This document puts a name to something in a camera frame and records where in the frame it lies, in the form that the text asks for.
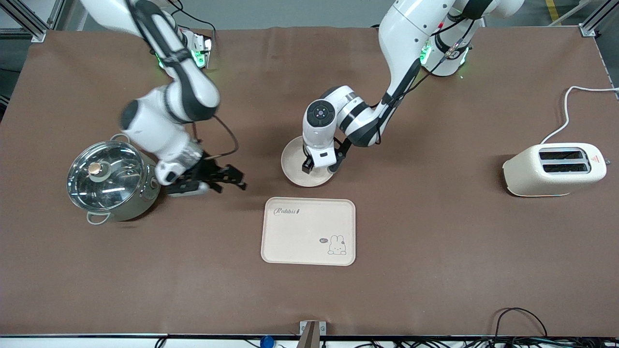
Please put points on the aluminium frame post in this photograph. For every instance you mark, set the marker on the aluminium frame post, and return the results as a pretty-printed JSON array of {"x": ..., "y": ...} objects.
[
  {"x": 597, "y": 19},
  {"x": 29, "y": 19}
]

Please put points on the metal table edge bracket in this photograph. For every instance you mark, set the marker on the metal table edge bracket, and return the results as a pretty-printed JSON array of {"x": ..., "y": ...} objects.
[{"x": 312, "y": 333}]

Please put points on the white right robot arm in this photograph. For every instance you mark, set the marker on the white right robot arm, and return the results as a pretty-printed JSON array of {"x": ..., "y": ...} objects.
[{"x": 164, "y": 101}]

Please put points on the beige rabbit print tray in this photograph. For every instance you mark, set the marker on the beige rabbit print tray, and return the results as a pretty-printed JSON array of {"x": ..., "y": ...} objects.
[{"x": 309, "y": 232}]

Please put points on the glass lid with gold knob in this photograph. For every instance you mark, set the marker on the glass lid with gold knob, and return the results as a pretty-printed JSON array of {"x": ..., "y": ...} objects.
[{"x": 104, "y": 176}]

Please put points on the cream two-slot toaster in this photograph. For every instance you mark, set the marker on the cream two-slot toaster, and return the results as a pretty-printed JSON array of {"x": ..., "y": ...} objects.
[{"x": 551, "y": 171}]

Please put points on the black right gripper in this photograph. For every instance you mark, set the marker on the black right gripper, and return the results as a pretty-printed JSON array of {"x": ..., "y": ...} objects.
[{"x": 209, "y": 170}]

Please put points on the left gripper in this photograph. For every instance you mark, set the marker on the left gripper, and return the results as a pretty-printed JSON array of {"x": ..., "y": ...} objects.
[{"x": 307, "y": 166}]

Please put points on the blue round cap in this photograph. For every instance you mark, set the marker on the blue round cap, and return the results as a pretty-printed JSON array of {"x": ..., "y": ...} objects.
[{"x": 267, "y": 341}]

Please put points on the round beige plate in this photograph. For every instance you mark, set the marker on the round beige plate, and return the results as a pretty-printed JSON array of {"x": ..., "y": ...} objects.
[{"x": 295, "y": 169}]

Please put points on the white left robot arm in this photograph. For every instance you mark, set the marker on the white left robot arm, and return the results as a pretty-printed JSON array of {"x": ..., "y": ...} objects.
[{"x": 401, "y": 58}]

